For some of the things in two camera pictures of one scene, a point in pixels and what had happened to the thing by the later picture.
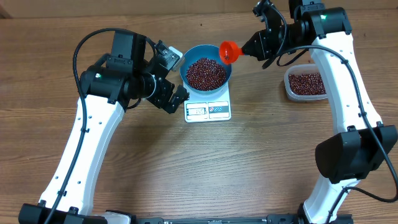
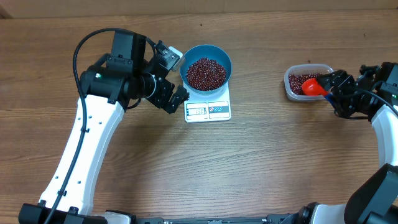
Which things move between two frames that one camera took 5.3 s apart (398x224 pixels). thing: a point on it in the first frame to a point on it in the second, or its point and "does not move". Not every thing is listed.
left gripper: [161, 99] does not move
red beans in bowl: [206, 74] does not move
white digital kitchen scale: [208, 107] does not move
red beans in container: [306, 84] does not move
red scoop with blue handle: [229, 51] to [311, 86]
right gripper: [263, 40] to [347, 82]
